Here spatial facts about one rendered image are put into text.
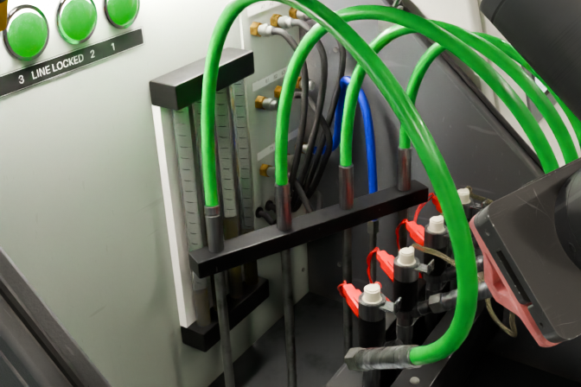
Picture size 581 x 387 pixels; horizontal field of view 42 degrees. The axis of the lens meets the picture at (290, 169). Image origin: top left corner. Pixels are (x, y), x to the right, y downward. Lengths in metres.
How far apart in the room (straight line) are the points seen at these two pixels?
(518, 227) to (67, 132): 0.53
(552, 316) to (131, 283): 0.64
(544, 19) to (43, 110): 0.56
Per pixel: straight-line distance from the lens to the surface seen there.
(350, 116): 0.89
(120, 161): 0.84
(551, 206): 0.35
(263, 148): 1.04
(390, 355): 0.63
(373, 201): 0.96
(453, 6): 1.01
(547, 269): 0.34
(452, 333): 0.56
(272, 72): 1.03
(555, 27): 0.27
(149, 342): 0.96
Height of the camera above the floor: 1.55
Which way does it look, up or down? 25 degrees down
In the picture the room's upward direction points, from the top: 3 degrees counter-clockwise
